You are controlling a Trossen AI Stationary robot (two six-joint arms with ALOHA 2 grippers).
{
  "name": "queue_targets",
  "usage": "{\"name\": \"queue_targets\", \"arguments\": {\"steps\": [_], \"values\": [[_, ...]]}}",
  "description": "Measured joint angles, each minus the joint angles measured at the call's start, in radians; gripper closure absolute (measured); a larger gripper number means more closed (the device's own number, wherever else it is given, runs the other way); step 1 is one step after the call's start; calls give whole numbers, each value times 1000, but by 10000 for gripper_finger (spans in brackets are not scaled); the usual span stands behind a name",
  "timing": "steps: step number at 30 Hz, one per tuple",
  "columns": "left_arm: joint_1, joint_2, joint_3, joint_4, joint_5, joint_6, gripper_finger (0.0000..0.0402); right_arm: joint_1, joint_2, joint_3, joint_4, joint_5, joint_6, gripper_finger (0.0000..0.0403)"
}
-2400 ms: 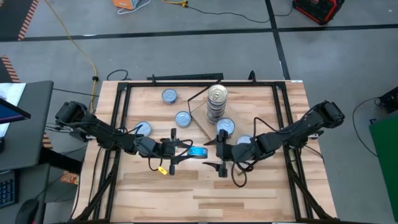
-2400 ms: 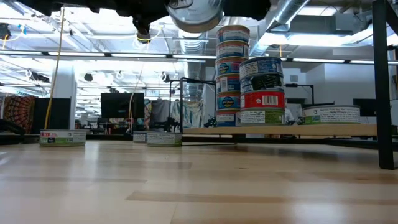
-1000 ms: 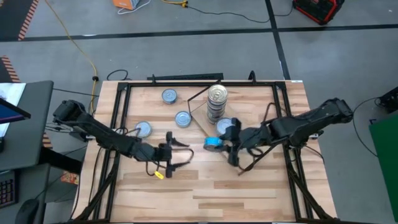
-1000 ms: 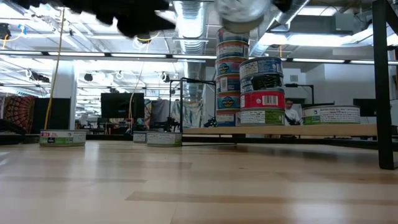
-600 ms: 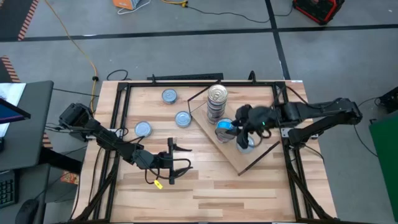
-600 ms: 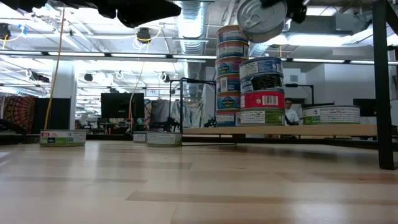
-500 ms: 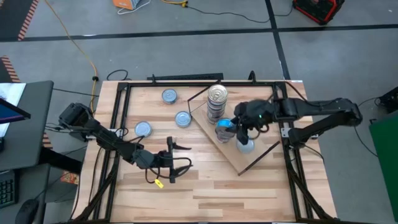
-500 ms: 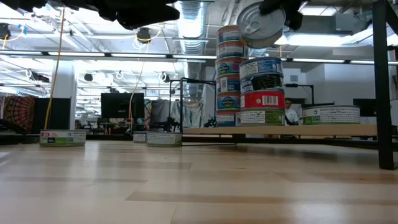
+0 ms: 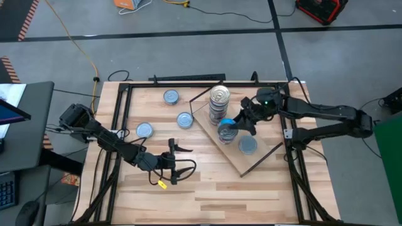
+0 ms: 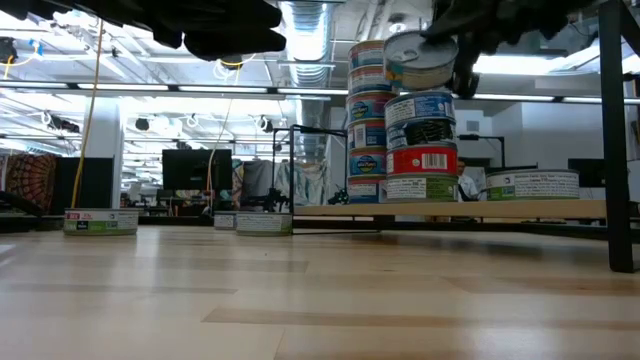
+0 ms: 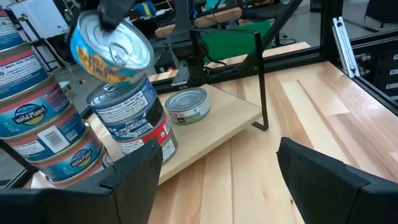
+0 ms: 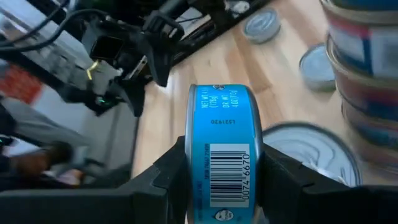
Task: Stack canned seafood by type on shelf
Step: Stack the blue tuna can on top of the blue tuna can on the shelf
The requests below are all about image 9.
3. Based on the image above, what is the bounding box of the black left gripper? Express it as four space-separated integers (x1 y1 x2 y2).
158 137 197 186

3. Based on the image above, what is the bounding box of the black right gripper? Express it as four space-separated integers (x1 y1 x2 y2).
223 97 271 136

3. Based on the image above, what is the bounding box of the green Bumble Bee tuna can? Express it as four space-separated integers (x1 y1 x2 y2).
237 134 259 155
136 122 155 139

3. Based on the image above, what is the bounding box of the colourful yellowfin tuna can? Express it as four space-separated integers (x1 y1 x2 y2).
217 117 239 139

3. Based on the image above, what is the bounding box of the blue-label pull-tab can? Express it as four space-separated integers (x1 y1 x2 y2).
218 128 238 141

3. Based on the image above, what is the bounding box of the black-label silver-lid can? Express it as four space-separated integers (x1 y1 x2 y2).
219 131 238 143

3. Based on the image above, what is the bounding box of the red-label silver-lid can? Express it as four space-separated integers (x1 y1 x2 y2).
219 133 237 144

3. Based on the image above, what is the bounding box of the silver-lid tuna can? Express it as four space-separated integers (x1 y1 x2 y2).
176 112 194 129

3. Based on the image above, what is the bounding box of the blue-white label silver-lid can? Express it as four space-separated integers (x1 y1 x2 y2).
163 89 180 106

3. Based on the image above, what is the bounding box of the black bar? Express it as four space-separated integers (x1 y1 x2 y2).
148 73 227 82

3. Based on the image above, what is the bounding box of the orange packet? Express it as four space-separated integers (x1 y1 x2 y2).
61 171 81 188

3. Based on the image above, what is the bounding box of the yellow plug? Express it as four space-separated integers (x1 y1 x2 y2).
163 0 191 8

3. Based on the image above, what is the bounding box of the red and black case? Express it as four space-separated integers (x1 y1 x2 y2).
295 0 349 26

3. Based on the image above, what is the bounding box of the black device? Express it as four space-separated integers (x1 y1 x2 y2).
378 87 402 116

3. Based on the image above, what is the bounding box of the dark grey desk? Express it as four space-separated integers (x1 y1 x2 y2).
0 164 53 226

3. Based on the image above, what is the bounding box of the black computer mouse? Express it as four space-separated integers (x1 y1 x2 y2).
14 200 40 226

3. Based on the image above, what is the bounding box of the orange box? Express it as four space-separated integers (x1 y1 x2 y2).
113 0 142 11

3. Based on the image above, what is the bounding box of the black keyboard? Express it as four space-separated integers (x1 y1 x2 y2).
0 180 18 210

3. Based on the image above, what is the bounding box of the monitor with blue screen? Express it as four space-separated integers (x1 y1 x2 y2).
0 99 32 126

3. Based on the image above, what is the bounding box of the black mat with striped edge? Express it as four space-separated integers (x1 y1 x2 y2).
0 0 41 42
0 55 21 84

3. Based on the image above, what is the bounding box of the wooden shelf with black frame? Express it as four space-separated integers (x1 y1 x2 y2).
189 80 285 178

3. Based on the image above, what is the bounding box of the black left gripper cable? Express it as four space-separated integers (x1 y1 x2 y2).
147 158 197 190

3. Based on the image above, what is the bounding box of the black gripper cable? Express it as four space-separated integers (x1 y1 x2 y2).
240 77 315 109
147 158 197 190

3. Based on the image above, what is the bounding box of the black metal table frame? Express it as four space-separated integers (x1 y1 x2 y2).
67 80 346 226

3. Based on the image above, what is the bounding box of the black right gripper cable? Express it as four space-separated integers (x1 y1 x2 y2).
240 77 315 109

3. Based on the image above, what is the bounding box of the black cable loop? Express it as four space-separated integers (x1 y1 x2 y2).
107 69 134 82

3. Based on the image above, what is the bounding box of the long black cable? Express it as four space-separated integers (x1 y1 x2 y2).
356 97 386 159

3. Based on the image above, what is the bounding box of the black floor cable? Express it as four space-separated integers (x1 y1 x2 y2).
188 4 298 24

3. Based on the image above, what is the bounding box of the white cable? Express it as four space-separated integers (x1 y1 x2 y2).
118 0 153 16

